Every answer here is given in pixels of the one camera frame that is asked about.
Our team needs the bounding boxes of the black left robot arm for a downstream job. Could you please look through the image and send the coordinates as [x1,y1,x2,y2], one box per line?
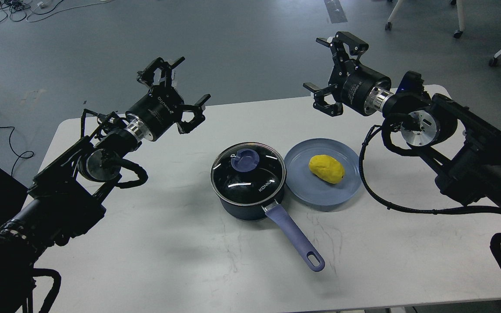
[0,57,210,313]

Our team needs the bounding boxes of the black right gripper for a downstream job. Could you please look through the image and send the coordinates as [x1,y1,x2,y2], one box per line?
[303,31,391,117]

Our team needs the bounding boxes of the black floor cable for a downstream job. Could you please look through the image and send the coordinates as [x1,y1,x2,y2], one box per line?
[0,99,35,176]

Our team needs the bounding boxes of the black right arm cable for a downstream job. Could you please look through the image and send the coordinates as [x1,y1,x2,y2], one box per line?
[358,125,501,291]

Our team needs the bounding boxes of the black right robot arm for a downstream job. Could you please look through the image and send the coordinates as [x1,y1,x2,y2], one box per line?
[304,31,501,215]

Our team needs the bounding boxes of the blue round plate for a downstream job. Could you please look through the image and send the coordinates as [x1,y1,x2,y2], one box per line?
[284,138,362,206]

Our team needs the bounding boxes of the dark blue saucepan purple handle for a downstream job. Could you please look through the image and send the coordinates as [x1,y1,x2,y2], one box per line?
[210,142,326,273]

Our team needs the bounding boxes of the white chair legs with casters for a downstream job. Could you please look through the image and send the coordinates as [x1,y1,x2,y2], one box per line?
[384,0,466,39]

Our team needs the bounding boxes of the glass pot lid purple knob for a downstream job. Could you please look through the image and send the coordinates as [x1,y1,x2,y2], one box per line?
[210,142,287,205]

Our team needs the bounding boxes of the tangled cables top left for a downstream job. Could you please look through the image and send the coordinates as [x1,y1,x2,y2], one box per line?
[0,0,112,28]

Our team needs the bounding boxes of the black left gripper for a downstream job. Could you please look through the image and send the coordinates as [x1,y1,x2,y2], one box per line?
[126,56,211,141]

